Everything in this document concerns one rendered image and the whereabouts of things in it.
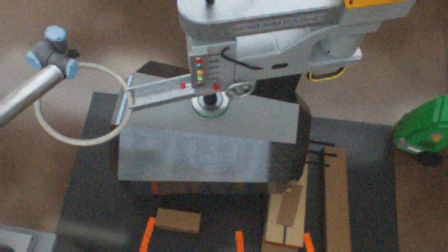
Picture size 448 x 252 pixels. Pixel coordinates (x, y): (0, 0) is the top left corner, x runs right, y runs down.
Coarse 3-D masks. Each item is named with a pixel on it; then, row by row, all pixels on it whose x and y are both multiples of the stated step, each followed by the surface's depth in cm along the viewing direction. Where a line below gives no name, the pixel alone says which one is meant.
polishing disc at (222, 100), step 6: (222, 96) 248; (192, 102) 246; (198, 102) 246; (222, 102) 247; (228, 102) 247; (198, 108) 245; (204, 108) 245; (210, 108) 245; (216, 108) 245; (222, 108) 245; (204, 114) 243; (210, 114) 243; (216, 114) 243
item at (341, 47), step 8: (320, 40) 217; (328, 40) 207; (336, 40) 203; (344, 40) 200; (352, 40) 200; (360, 40) 203; (328, 48) 211; (336, 48) 207; (344, 48) 206; (352, 48) 207; (336, 56) 213; (344, 56) 212
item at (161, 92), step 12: (144, 84) 231; (156, 84) 231; (168, 84) 233; (144, 96) 233; (156, 96) 232; (168, 96) 231; (180, 96) 225; (192, 96) 228; (132, 108) 228; (144, 108) 230
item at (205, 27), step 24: (192, 0) 170; (216, 0) 171; (240, 0) 171; (264, 0) 171; (288, 0) 172; (312, 0) 172; (336, 0) 172; (408, 0) 175; (192, 24) 168; (216, 24) 168; (240, 24) 170; (264, 24) 173; (288, 24) 176; (312, 24) 180
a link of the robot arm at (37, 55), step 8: (40, 40) 200; (48, 40) 199; (32, 48) 198; (40, 48) 197; (48, 48) 198; (56, 48) 202; (32, 56) 194; (40, 56) 195; (32, 64) 198; (40, 64) 196
